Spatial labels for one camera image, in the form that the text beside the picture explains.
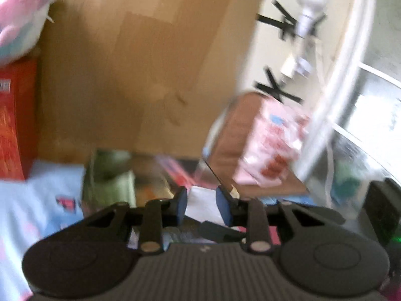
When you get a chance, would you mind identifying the white charger plug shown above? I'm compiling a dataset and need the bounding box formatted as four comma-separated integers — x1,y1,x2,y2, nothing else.
281,0,327,79

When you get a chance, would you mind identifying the pink blue unicorn plush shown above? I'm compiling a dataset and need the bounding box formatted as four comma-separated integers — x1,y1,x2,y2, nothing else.
1,0,57,67

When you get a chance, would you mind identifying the white jelly cup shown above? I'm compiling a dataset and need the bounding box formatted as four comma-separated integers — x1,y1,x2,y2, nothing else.
185,186,224,225

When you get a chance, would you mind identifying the red spicy snack pack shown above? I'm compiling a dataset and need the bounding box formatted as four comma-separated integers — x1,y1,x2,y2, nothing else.
156,155,205,190

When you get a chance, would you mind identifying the blue Peppa Pig bedsheet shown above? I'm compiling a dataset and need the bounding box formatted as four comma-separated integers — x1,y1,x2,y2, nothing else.
1,161,84,300

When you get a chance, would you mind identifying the light green wafer pack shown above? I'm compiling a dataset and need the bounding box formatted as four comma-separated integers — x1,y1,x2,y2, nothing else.
81,149,137,211

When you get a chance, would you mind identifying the pink fried dough snack bag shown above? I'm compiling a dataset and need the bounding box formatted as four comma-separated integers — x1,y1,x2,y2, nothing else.
233,97,310,188

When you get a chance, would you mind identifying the red gift bag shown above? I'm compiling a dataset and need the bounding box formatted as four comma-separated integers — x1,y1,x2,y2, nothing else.
0,57,38,181

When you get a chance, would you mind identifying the wooden headboard panel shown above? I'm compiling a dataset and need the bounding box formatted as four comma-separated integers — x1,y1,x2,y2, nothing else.
39,0,261,162

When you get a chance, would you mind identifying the brown seat cushion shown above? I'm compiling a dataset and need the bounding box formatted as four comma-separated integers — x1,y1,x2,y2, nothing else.
204,91,308,198

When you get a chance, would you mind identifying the black sheep print box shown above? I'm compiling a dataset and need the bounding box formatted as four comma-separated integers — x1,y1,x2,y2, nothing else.
81,148,242,245

